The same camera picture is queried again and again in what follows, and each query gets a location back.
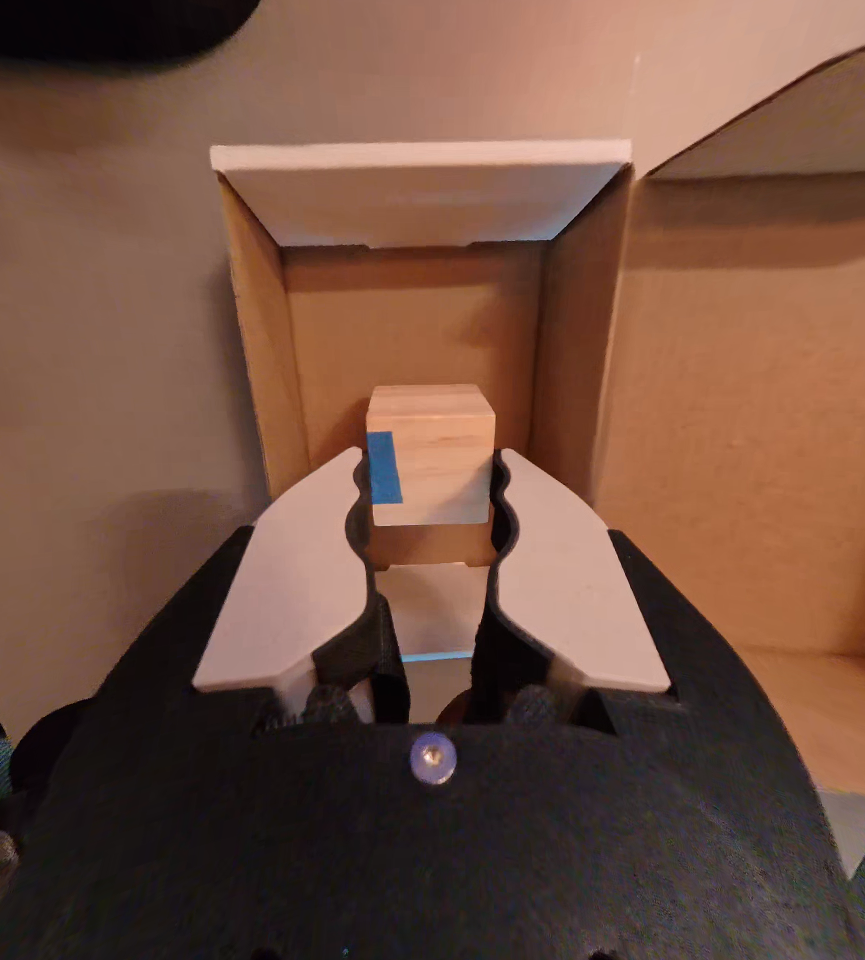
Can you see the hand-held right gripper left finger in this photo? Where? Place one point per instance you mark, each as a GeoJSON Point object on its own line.
{"type": "Point", "coordinates": [282, 600]}

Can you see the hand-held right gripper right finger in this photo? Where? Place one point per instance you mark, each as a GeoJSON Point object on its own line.
{"type": "Point", "coordinates": [582, 600]}

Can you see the wooden block with blue tape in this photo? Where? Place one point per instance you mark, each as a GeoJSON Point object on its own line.
{"type": "Point", "coordinates": [447, 465]}

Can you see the small cardboard box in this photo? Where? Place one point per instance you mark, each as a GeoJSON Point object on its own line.
{"type": "Point", "coordinates": [402, 330]}

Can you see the grey desk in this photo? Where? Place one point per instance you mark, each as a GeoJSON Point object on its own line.
{"type": "Point", "coordinates": [65, 337]}

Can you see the large cardboard box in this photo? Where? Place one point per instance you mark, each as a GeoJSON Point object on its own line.
{"type": "Point", "coordinates": [747, 420]}

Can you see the black quilted pad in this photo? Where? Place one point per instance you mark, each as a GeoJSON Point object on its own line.
{"type": "Point", "coordinates": [80, 26]}

